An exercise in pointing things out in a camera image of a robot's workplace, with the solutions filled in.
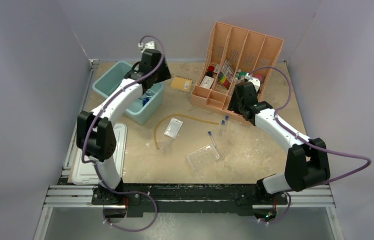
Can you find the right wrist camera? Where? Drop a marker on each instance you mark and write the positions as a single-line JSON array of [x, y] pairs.
[[254, 80]]

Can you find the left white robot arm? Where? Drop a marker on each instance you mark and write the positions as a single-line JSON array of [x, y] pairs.
[[95, 129]]

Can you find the yellow spiral notepad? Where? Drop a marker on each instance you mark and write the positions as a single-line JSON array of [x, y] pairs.
[[181, 83]]

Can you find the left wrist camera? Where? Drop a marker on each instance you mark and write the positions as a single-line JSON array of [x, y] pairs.
[[148, 45]]

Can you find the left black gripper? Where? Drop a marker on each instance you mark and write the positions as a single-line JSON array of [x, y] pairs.
[[164, 75]]

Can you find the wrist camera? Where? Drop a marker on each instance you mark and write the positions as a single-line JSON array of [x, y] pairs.
[[254, 80], [148, 45]]

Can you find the amber rubber tube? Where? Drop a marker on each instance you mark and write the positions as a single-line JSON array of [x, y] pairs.
[[177, 115]]

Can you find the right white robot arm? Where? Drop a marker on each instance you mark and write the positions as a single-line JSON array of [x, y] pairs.
[[307, 161]]

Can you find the teal plastic bin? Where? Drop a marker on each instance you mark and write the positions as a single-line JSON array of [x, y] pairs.
[[126, 102]]

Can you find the white bin lid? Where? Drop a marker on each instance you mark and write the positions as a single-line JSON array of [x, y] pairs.
[[84, 174]]

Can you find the clear plastic well plate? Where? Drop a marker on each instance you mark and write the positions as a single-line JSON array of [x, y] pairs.
[[203, 157]]

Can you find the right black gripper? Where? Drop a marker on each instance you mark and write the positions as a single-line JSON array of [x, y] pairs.
[[233, 105]]

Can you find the peach plastic desk organizer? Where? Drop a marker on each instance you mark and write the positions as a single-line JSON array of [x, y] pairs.
[[232, 52]]

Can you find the white zip pouch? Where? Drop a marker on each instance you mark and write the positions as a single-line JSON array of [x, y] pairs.
[[173, 128]]

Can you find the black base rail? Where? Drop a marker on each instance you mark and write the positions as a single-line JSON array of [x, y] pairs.
[[195, 198]]

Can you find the clear plastic funnel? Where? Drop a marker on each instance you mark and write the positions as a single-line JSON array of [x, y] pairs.
[[165, 146]]

